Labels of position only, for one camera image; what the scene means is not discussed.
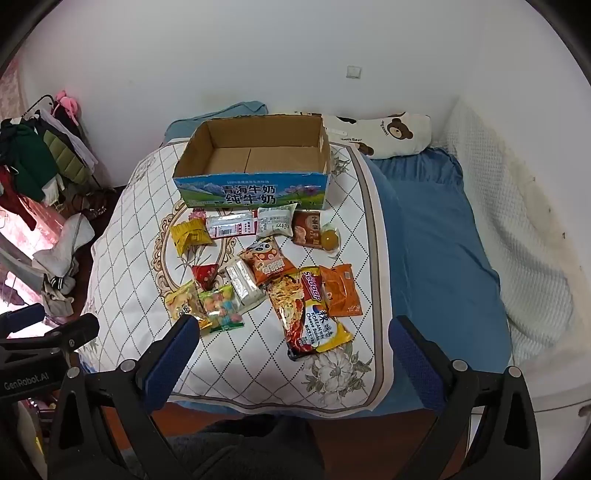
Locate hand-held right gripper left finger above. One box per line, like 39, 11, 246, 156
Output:
46, 315, 200, 480

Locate olive puffer jacket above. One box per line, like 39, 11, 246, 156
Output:
44, 131, 93, 185

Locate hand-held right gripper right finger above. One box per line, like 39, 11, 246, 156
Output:
389, 316, 543, 480

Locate red garment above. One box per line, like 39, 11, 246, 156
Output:
0, 166, 38, 232

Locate blue folded towel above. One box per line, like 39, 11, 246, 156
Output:
164, 100, 269, 144

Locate silver white snack packet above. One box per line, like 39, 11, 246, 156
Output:
225, 258, 266, 310

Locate colourful candy packet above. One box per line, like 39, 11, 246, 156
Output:
198, 284, 245, 334

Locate brown snack packet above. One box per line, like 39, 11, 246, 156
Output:
292, 211, 324, 247

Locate pale yellow chips packet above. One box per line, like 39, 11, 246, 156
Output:
165, 280, 211, 324

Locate person's dark trousers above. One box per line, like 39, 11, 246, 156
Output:
166, 413, 324, 480

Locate yellow snack packet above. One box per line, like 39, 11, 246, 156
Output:
170, 218, 215, 257

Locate plain orange snack packet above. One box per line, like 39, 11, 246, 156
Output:
318, 264, 363, 318

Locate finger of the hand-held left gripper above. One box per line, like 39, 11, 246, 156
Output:
44, 314, 100, 352
0, 302, 47, 334

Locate red triangular snack packet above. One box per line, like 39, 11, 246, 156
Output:
191, 261, 222, 291

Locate black clothes rack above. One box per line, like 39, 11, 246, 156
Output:
18, 93, 112, 195

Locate dark green jacket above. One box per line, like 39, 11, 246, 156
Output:
0, 119, 58, 201

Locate yellow cheese noodle packet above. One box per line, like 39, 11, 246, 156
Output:
302, 302, 355, 355

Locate blue printed cardboard box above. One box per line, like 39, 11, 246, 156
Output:
173, 113, 332, 210

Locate orange panda snack packet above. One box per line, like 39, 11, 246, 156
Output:
238, 236, 298, 287

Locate white garment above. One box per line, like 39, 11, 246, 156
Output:
32, 213, 95, 278

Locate blue bedsheet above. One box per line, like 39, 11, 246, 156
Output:
164, 117, 513, 416

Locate white knit blanket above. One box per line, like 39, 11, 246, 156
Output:
443, 97, 591, 411

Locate white printed snack packet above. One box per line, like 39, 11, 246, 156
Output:
256, 203, 298, 238

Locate bear print pillow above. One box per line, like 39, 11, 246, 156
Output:
295, 111, 432, 160

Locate white and red snack packet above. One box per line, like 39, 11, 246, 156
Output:
205, 211, 259, 240

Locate red noodle packet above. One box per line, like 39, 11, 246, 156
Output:
265, 272, 324, 361

